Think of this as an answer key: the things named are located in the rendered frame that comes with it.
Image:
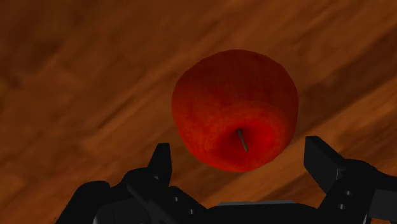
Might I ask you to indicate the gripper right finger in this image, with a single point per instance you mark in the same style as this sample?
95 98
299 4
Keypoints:
347 186

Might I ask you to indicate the red apple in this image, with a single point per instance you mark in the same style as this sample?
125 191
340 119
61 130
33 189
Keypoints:
234 108

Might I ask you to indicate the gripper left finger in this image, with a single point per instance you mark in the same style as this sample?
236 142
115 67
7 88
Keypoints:
149 192

